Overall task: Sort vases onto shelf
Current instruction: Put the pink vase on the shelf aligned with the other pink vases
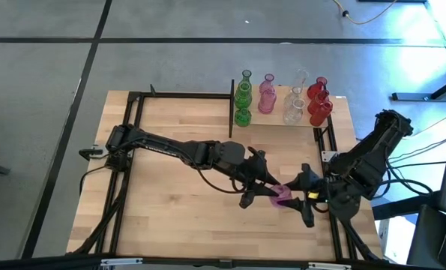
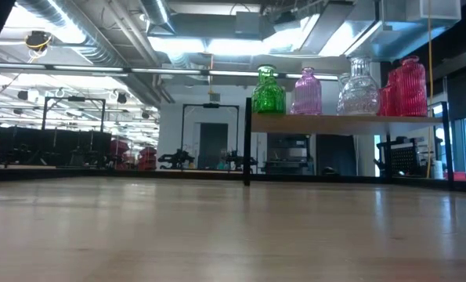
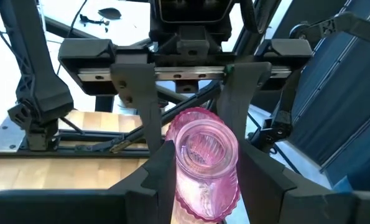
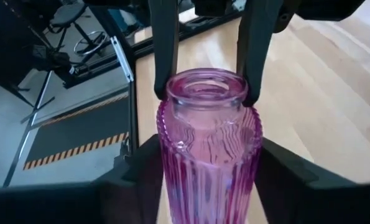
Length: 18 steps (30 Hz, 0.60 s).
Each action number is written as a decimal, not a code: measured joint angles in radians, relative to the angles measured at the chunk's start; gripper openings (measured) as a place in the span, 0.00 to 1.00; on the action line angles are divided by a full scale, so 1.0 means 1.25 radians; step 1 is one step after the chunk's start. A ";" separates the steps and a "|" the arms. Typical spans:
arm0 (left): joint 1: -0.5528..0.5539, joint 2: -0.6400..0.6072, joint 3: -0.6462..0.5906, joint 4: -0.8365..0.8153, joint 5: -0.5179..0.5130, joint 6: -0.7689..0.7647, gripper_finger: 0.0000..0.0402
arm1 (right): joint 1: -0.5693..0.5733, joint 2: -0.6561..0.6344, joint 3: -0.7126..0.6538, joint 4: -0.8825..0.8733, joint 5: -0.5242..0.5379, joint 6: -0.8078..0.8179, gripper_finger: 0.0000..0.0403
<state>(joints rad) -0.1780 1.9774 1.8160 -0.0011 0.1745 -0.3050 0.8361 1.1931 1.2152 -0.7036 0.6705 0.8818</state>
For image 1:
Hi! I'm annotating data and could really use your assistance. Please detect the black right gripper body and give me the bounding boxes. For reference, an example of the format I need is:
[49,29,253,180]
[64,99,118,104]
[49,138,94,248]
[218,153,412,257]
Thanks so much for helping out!
[307,175,338,207]

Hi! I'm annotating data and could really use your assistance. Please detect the dark grey operator desk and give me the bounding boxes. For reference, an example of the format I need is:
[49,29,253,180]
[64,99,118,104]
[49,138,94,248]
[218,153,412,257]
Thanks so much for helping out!
[370,189,446,270]

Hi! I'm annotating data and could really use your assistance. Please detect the large pink ribbed glass vase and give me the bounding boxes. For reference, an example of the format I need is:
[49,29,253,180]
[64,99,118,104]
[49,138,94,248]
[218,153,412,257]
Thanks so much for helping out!
[269,184,294,208]

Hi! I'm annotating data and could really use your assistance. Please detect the clear faceted glass vase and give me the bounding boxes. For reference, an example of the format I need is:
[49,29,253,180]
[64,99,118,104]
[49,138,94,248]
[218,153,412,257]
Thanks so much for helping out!
[290,68,310,91]

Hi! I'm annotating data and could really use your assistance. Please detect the clear bulbous textured vase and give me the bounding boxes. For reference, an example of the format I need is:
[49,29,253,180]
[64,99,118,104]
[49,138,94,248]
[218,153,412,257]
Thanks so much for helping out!
[283,97,307,127]

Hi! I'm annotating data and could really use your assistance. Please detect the small red flared vase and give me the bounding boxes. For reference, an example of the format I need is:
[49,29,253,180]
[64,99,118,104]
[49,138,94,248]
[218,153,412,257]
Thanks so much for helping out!
[307,76,328,99]

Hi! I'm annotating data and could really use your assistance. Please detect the black aluminium table frame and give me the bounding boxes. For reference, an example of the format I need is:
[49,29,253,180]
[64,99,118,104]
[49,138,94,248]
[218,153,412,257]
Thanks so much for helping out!
[0,84,446,270]

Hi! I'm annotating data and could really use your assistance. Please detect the clear conical glass vase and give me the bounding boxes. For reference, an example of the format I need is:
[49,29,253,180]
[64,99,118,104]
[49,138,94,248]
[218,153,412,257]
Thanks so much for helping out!
[284,85,305,108]

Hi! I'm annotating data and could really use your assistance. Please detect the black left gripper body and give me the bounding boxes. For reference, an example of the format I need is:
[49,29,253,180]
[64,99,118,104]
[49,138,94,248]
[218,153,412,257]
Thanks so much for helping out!
[222,141,274,188]

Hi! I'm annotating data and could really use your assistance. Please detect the small pink ribbed glass vase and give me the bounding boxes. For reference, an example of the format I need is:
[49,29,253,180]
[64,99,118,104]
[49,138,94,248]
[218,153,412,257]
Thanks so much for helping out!
[258,88,278,115]

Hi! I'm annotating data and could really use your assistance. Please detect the pink narrow-neck glass vase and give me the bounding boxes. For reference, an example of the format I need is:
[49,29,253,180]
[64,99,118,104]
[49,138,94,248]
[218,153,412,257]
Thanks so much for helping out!
[259,73,276,94]

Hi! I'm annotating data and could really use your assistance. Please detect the green faceted glass vase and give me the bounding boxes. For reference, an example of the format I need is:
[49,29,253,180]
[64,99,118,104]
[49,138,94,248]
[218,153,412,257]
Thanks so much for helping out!
[238,69,253,91]

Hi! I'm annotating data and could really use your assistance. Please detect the red plastic vase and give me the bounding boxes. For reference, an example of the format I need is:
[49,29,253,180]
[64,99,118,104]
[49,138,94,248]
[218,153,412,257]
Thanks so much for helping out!
[309,100,334,128]

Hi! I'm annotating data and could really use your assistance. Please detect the yellow extension cord with plug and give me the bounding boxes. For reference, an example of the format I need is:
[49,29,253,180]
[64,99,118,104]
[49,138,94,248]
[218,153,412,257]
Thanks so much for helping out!
[333,0,398,26]

